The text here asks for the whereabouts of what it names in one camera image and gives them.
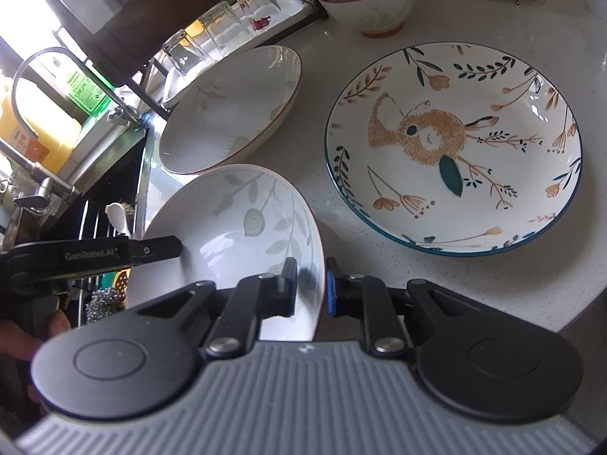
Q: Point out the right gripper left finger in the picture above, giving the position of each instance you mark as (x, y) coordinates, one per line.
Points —
(237, 313)

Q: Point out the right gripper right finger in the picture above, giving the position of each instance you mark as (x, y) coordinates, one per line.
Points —
(377, 308)

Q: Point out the left hand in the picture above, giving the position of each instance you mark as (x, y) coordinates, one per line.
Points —
(22, 347)

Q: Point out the steel wool scrubber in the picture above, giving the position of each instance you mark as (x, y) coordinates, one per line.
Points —
(104, 303)

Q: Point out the green sunflower sink strainer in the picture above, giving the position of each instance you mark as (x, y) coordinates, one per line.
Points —
(114, 285)

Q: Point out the black sink drying rack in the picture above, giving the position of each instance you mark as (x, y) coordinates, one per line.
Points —
(111, 174)

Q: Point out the yellow detergent jug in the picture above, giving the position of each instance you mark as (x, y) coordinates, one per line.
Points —
(58, 132)

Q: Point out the rabbit pattern plate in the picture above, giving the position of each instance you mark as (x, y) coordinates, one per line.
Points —
(454, 149)

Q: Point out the chrome curved faucet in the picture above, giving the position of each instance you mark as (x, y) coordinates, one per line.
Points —
(48, 63)

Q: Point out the leaf pattern plate brown rim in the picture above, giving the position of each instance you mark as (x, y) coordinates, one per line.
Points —
(231, 110)

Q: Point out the green dish soap bottle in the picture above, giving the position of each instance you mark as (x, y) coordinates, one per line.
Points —
(83, 91)

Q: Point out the upturned drinking glass left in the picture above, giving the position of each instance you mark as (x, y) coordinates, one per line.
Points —
(185, 54)

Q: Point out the upturned drinking glass middle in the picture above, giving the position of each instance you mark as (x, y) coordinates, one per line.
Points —
(225, 28)

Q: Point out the dark metal dish rack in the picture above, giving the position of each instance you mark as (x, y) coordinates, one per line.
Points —
(131, 39)

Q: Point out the ceramic bowl with garlic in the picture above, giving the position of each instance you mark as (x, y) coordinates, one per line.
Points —
(371, 18)

